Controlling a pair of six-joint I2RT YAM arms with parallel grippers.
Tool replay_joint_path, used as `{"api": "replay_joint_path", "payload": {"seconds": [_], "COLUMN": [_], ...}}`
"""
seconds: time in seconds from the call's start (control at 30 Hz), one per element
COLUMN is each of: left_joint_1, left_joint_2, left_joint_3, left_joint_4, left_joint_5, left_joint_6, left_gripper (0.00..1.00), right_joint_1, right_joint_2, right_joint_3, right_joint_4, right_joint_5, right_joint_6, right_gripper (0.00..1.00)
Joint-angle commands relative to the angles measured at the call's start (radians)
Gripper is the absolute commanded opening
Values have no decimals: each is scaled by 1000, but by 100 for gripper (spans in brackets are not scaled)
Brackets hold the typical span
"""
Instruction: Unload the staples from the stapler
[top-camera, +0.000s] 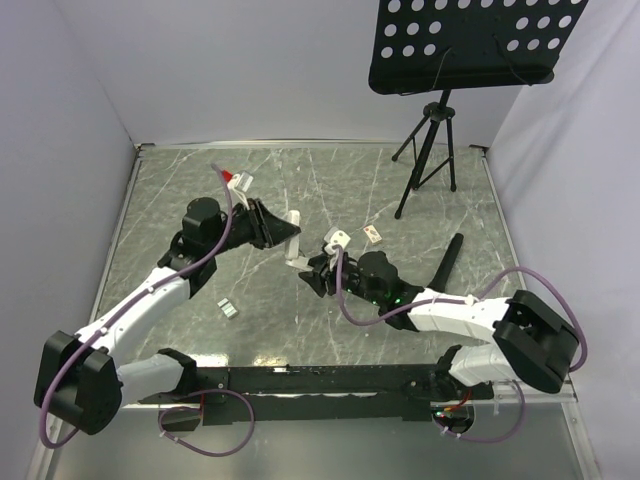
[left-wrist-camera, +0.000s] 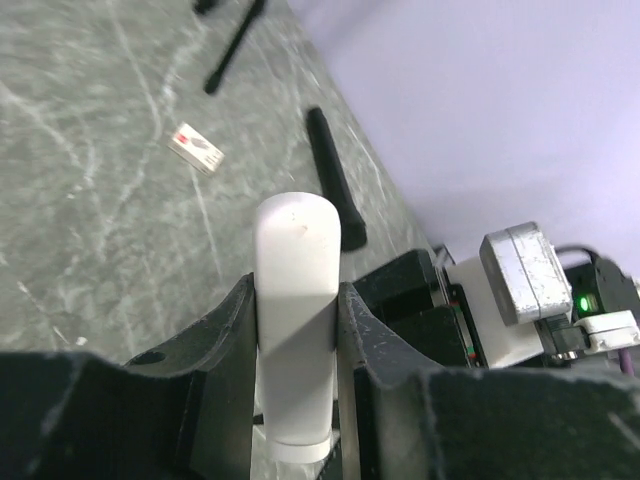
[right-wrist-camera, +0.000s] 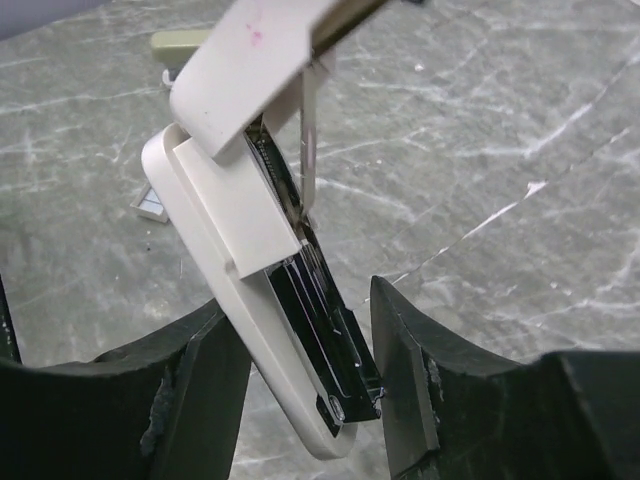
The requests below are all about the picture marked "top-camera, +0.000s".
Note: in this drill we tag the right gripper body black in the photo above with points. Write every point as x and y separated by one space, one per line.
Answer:
350 274

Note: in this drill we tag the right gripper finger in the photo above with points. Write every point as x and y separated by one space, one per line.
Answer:
315 281
319 263

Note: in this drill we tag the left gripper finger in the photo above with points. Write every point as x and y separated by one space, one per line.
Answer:
276 231
265 216

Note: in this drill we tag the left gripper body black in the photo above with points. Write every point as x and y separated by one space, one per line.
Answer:
246 226

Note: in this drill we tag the white stapler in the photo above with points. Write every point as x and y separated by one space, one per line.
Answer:
293 256

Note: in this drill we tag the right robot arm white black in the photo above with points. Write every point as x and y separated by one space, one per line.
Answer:
518 338

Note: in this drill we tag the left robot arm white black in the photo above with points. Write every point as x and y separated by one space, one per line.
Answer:
83 378

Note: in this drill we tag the staple box cardboard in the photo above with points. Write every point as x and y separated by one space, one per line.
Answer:
372 234

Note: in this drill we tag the grey staple strips pile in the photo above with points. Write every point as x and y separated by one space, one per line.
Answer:
227 308

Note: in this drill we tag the black music stand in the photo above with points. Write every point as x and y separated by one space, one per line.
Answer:
425 46

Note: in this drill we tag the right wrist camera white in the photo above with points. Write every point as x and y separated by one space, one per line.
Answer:
334 239

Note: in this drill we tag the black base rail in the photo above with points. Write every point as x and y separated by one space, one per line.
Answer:
285 393

